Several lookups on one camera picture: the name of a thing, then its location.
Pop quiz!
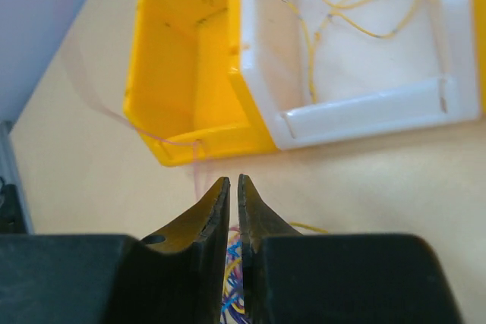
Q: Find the far yellow plastic bin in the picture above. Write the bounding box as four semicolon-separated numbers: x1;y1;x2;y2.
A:
472;0;486;115

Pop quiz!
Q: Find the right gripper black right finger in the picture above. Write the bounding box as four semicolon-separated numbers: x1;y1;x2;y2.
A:
238;175;462;323

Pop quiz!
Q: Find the coloured wire bundle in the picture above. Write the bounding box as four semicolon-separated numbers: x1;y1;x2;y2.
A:
222;221;330;324

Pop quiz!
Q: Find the near yellow plastic bin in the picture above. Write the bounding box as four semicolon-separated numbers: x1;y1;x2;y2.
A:
124;0;276;166

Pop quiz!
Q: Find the white plastic bin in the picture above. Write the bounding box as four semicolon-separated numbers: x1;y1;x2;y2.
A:
240;0;483;149

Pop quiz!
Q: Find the yellow plastic bin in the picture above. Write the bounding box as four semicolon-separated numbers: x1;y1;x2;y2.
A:
124;0;276;166
472;0;486;115

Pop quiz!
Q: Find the aluminium left side rail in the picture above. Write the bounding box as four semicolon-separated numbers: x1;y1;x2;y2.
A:
1;121;34;234

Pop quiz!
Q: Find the yellow wire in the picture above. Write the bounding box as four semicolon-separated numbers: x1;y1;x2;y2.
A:
227;0;422;105

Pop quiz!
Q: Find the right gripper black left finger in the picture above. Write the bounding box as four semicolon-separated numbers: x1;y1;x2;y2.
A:
1;178;230;323

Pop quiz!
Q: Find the pink wire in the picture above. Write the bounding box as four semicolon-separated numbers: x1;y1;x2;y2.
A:
0;0;208;203

